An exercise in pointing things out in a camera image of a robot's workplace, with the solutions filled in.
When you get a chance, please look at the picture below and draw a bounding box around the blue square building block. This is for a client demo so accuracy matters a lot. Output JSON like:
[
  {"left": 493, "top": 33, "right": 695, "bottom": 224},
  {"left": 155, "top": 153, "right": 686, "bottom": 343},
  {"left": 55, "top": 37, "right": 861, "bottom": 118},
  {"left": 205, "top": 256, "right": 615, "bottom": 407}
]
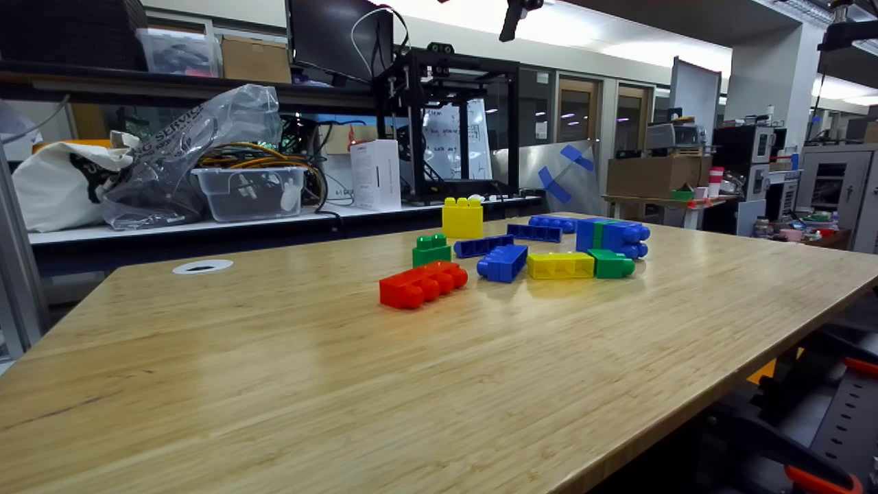
[
  {"left": 574, "top": 217, "right": 599, "bottom": 256},
  {"left": 600, "top": 217, "right": 655, "bottom": 264}
]

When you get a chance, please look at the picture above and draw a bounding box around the blue long building block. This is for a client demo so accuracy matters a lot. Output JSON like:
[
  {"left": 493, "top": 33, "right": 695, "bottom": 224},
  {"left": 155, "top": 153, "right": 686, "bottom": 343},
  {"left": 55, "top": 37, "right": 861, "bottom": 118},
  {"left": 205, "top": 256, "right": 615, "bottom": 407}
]
[
  {"left": 526, "top": 210, "right": 583, "bottom": 235},
  {"left": 474, "top": 242, "right": 531, "bottom": 284}
]

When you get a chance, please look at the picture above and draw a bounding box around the yellow square building block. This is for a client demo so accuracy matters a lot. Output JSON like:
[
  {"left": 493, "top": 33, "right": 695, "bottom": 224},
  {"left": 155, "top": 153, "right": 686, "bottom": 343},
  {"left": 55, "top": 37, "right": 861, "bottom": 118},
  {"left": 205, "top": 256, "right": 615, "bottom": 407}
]
[{"left": 439, "top": 194, "right": 487, "bottom": 245}]

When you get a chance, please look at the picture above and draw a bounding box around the blue narrow building block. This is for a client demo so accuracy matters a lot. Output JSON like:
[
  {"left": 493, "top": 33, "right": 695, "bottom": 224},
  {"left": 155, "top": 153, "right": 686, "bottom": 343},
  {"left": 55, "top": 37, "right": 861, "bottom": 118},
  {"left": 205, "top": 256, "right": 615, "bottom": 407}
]
[{"left": 504, "top": 223, "right": 564, "bottom": 247}]

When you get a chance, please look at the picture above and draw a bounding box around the dark blue flat building block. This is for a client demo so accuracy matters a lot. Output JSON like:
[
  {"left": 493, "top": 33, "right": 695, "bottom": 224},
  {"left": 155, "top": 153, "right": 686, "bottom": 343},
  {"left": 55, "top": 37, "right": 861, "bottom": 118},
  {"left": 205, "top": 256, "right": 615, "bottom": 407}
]
[{"left": 452, "top": 234, "right": 518, "bottom": 261}]

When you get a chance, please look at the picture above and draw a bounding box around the yellow long building block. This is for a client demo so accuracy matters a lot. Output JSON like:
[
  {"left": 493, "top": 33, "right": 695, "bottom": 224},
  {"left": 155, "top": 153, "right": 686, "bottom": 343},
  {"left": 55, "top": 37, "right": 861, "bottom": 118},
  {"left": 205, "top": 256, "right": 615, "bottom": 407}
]
[{"left": 524, "top": 250, "right": 599, "bottom": 283}]

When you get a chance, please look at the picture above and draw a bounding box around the small green building block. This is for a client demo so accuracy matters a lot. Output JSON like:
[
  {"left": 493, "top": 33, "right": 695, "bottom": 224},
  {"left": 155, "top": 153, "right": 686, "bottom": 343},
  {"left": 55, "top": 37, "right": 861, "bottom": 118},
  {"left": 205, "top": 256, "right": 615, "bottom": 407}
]
[{"left": 409, "top": 231, "right": 456, "bottom": 272}]

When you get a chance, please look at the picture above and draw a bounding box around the red long building block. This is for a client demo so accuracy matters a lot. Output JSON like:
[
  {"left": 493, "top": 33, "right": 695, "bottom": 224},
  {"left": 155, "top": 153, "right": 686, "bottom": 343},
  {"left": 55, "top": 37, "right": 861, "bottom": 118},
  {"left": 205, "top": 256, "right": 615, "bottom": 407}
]
[{"left": 375, "top": 261, "right": 471, "bottom": 313}]

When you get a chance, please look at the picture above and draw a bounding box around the white column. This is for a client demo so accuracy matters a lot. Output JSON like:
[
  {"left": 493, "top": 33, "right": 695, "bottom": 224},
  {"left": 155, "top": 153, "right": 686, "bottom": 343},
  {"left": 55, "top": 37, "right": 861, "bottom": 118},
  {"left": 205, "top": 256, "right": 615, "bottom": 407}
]
[{"left": 596, "top": 80, "right": 623, "bottom": 219}]

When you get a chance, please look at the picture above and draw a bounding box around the white board panel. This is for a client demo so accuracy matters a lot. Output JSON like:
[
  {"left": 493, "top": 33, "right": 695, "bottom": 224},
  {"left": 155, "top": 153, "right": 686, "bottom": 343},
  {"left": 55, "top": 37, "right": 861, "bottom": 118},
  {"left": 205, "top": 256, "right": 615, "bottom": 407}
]
[{"left": 668, "top": 55, "right": 725, "bottom": 147}]

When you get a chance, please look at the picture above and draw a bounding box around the black monitor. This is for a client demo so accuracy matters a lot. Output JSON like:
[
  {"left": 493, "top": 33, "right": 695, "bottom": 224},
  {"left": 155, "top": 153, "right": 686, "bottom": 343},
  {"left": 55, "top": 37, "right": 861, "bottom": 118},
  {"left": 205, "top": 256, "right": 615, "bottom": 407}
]
[{"left": 282, "top": 0, "right": 398, "bottom": 87}]

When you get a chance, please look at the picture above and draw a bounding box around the large cardboard box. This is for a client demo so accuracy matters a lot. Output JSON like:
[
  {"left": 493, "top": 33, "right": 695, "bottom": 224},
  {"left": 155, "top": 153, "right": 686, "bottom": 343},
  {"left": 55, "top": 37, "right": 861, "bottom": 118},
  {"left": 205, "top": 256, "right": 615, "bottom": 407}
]
[{"left": 603, "top": 151, "right": 714, "bottom": 206}]

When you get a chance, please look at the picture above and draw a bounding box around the white cardboard box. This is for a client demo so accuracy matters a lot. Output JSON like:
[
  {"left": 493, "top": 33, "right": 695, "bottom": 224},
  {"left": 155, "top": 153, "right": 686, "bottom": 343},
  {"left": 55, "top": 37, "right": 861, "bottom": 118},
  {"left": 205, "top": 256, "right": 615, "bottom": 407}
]
[{"left": 349, "top": 138, "right": 404, "bottom": 210}]

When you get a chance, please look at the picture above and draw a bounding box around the black cabinet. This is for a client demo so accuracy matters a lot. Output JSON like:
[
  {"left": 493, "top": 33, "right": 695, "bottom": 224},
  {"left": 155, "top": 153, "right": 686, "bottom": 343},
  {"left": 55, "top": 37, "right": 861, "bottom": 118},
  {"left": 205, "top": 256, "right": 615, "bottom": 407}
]
[{"left": 710, "top": 120, "right": 791, "bottom": 202}]

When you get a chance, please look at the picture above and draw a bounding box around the small cardboard box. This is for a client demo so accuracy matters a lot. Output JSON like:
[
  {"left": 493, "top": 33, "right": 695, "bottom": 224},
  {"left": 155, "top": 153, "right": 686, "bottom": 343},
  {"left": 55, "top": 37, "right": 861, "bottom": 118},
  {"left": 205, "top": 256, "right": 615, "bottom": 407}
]
[{"left": 220, "top": 33, "right": 293, "bottom": 87}]

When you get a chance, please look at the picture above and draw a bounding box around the clear plastic bag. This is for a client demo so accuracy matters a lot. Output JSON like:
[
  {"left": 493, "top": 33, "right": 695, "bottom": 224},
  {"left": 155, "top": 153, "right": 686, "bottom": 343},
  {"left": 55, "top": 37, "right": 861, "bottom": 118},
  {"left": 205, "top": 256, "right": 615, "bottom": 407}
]
[{"left": 95, "top": 81, "right": 288, "bottom": 231}]

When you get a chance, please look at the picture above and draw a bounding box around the clear plastic bin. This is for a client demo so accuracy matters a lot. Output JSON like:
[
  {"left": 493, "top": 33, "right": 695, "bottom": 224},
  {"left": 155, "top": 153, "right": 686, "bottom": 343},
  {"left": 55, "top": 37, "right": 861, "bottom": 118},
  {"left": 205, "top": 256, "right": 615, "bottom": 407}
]
[{"left": 188, "top": 161, "right": 309, "bottom": 224}]

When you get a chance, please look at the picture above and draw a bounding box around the clear storage container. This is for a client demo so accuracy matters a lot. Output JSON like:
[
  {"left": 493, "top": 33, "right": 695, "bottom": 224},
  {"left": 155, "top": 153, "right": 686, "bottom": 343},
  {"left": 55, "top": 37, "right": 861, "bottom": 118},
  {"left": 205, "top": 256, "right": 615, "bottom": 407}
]
[{"left": 133, "top": 24, "right": 224, "bottom": 80}]

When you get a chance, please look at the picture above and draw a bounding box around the grey machine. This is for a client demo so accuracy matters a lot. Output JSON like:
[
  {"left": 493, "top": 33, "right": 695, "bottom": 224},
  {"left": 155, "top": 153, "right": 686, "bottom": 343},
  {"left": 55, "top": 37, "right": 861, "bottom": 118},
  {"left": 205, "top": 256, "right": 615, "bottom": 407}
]
[{"left": 793, "top": 142, "right": 878, "bottom": 256}]

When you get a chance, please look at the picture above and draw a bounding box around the black shelf board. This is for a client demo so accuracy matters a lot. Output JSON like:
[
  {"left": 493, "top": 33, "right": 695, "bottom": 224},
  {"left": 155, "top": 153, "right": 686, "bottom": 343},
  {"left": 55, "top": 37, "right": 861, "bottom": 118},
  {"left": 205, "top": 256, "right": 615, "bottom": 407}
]
[{"left": 0, "top": 64, "right": 386, "bottom": 118}]

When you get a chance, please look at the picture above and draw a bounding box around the orange flat panel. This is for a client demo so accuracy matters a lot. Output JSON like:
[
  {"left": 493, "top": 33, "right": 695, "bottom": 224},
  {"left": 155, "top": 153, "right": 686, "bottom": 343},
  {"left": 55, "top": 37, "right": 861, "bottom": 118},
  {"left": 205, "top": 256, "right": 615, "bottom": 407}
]
[{"left": 743, "top": 353, "right": 781, "bottom": 390}]

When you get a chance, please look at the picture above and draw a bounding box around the black equipment case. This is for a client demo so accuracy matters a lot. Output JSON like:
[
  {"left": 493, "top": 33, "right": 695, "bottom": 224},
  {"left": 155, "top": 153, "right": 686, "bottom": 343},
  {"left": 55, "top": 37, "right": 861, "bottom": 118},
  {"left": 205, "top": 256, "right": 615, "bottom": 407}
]
[{"left": 0, "top": 0, "right": 150, "bottom": 70}]

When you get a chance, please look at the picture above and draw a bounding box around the white workbench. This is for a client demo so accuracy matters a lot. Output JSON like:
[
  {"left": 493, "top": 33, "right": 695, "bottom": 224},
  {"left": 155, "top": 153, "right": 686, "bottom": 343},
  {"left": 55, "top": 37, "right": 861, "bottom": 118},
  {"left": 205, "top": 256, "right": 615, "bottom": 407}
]
[{"left": 25, "top": 190, "right": 551, "bottom": 278}]

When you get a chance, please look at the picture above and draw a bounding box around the white cloth bag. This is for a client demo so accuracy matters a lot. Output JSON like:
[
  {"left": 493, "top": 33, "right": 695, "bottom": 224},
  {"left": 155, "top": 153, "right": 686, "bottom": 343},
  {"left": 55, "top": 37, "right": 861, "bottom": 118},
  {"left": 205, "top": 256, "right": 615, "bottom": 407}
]
[{"left": 9, "top": 135, "right": 139, "bottom": 234}]

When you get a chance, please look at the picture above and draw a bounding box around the black printer frame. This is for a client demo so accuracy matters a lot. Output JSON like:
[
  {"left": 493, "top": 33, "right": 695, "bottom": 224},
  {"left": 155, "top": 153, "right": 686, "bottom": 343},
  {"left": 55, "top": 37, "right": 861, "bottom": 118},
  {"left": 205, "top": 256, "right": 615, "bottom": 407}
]
[{"left": 375, "top": 40, "right": 526, "bottom": 206}]

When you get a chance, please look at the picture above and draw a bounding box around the orange cable bundle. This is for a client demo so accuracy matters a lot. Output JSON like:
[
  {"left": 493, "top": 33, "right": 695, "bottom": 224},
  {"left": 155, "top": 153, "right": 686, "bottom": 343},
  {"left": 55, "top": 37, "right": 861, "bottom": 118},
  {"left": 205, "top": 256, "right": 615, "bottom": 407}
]
[{"left": 195, "top": 146, "right": 309, "bottom": 173}]

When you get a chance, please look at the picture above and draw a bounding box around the white table cable grommet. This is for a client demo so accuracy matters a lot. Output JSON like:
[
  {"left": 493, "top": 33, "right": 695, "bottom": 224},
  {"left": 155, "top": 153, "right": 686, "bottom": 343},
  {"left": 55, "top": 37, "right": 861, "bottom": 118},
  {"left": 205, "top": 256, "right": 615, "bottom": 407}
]
[{"left": 170, "top": 258, "right": 235, "bottom": 279}]

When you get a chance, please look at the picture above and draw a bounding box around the orange clamp handle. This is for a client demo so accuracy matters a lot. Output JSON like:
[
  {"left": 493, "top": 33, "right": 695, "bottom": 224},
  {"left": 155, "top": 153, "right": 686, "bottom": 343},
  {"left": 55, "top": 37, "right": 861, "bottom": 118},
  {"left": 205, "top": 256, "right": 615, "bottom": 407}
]
[
  {"left": 781, "top": 460, "right": 866, "bottom": 494},
  {"left": 836, "top": 353, "right": 878, "bottom": 382}
]

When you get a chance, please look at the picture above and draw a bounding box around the aluminium post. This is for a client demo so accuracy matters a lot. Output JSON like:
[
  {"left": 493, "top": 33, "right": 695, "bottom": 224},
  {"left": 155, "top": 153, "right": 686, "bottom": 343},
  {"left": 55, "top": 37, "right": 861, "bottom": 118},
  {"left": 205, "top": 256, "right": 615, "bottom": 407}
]
[{"left": 0, "top": 147, "right": 48, "bottom": 364}]

